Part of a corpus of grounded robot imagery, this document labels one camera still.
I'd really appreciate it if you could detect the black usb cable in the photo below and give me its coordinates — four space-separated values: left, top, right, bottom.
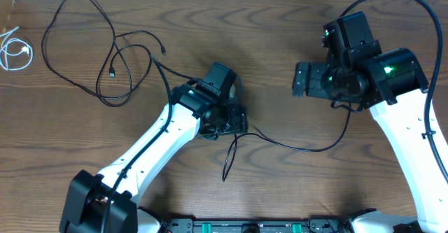
41 0 167 108

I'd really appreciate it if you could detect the white usb cable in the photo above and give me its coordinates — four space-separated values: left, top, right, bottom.
0 25 34 71

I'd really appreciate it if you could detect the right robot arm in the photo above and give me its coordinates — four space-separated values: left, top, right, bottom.
293 12 447 232

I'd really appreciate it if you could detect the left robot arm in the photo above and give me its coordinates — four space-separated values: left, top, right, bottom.
59 62 248 233

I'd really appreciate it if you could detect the right camera black cable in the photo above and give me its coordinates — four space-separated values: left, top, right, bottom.
339 0 448 185

